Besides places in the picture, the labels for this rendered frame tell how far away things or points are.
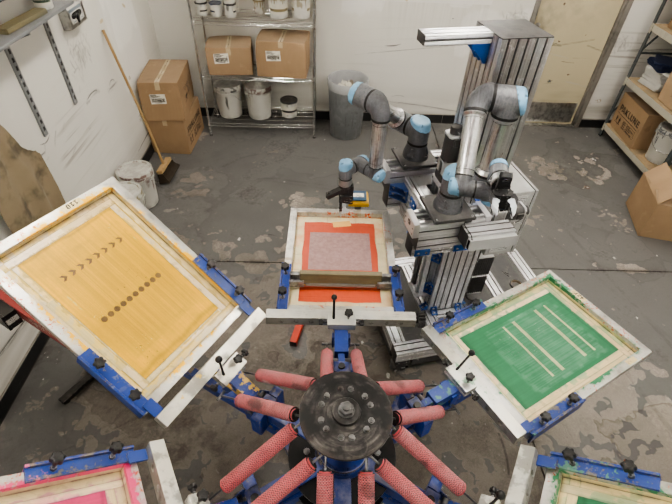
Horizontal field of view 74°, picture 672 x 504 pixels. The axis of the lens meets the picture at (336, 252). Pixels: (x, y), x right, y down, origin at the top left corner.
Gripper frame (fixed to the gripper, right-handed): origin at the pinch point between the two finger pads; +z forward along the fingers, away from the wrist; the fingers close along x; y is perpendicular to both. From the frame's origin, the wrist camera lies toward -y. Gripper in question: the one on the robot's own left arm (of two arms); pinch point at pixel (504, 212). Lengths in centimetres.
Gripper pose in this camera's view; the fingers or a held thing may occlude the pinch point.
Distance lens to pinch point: 170.6
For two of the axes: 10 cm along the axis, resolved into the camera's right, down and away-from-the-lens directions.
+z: -2.0, 6.7, -7.1
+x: -9.7, -0.6, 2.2
